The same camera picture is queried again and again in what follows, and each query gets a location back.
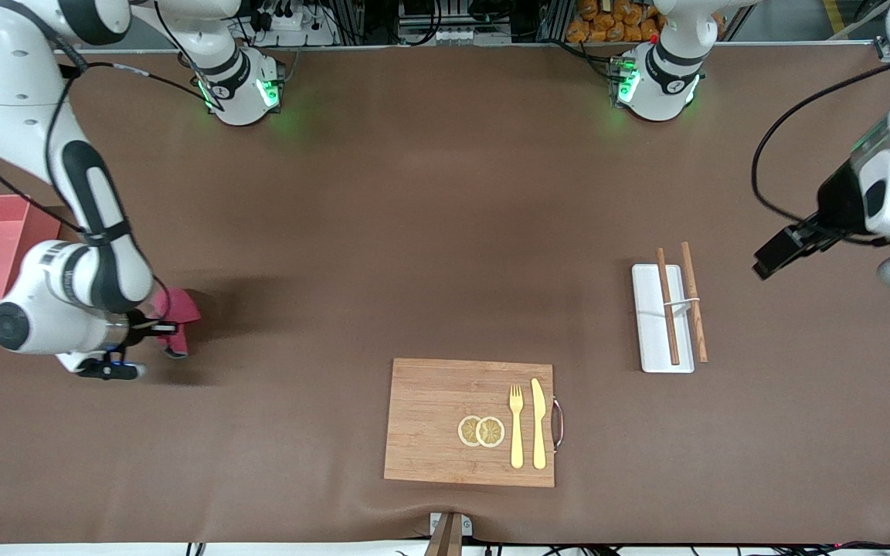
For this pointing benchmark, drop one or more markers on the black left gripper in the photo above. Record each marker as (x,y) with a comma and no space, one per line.
(837,199)

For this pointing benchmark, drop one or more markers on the white rectangular tray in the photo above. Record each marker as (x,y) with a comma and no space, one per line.
(650,324)

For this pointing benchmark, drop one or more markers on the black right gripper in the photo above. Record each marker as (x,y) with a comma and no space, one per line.
(135,330)

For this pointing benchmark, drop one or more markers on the yellow fork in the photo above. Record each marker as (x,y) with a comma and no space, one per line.
(517,440)

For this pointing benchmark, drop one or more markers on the yellow knife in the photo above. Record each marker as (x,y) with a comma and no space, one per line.
(539,425)

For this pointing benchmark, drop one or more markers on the brown wooden chopstick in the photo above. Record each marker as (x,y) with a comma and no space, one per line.
(663,278)
(690,270)

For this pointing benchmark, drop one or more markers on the pink and grey cloth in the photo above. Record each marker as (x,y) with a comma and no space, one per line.
(181,305)

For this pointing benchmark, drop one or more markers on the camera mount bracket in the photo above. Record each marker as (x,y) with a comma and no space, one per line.
(449,537)

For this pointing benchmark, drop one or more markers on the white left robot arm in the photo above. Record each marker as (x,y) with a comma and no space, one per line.
(665,77)

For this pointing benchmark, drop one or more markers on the white terminal strip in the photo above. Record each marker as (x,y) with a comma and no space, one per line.
(453,35)

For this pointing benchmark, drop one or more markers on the lemon slice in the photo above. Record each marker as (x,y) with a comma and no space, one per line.
(467,431)
(491,432)

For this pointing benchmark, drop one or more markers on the wooden cutting board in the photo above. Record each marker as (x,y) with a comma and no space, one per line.
(429,417)

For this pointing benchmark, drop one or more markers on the aluminium frame post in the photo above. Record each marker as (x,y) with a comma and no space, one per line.
(884,50)

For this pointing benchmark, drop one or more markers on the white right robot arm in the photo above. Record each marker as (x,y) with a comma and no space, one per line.
(20,93)

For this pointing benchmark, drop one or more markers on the orange snack packets pile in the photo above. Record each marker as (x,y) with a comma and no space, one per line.
(607,23)

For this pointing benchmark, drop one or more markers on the white power strip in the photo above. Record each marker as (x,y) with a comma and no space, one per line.
(290,23)

